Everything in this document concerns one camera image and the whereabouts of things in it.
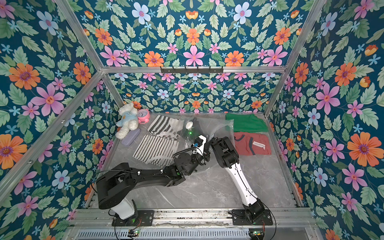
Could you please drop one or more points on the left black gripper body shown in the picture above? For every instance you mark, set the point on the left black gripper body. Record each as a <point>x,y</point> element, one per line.
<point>193,160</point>

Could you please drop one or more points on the striped shirt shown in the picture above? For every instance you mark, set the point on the striped shirt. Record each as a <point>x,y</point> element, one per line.
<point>166,127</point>
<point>156,151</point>

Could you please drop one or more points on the clear plastic vacuum bag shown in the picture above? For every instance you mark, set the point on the clear plastic vacuum bag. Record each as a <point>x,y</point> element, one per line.
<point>186,161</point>

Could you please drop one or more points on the green tank top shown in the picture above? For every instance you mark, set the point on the green tank top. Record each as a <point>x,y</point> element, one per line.
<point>247,123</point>

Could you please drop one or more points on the red tank top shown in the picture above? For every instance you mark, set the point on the red tank top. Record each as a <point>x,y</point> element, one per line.
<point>250,144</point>

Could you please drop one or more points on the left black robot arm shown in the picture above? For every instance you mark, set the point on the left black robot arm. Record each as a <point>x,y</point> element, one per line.
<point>115,184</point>

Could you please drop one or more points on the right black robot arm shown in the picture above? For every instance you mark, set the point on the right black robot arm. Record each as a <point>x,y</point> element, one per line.
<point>228,159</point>

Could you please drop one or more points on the white bag valve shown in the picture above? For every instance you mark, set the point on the white bag valve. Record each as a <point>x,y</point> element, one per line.
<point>189,125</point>

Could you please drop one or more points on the pink alarm clock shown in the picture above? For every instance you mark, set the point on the pink alarm clock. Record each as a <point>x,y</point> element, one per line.
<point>143,116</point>

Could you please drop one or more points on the lilac pouch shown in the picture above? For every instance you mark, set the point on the lilac pouch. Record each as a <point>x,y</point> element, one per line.
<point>130,137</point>

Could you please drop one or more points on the white teddy bear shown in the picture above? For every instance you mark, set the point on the white teddy bear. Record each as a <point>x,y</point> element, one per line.
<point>129,120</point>

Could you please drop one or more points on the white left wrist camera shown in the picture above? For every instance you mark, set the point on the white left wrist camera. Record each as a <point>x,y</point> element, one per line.
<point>199,144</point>

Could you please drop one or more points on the black wall hook rail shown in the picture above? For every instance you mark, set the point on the black wall hook rail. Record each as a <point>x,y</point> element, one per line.
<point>191,70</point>

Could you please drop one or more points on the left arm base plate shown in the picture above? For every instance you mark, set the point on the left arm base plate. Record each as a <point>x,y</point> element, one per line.
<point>133,218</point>

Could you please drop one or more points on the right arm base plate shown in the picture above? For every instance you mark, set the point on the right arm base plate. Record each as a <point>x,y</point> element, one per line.
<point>243,218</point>

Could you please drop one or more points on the aluminium front rail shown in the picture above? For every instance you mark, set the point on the aluminium front rail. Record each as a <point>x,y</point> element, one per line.
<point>224,217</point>

